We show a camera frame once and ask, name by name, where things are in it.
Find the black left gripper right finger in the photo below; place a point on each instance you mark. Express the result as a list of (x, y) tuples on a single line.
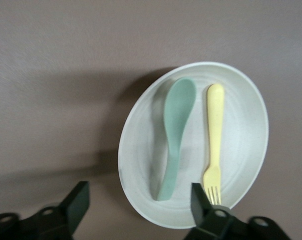
[(200, 207)]

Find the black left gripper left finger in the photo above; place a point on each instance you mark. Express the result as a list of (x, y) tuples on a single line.
[(73, 205)]

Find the round beige speckled plate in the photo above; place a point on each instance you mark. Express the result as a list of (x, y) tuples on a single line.
[(243, 137)]

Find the yellow plastic fork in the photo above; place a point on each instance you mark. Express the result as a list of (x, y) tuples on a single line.
[(215, 120)]

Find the sage green plastic spoon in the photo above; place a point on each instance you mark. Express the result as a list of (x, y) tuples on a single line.
[(177, 112)]

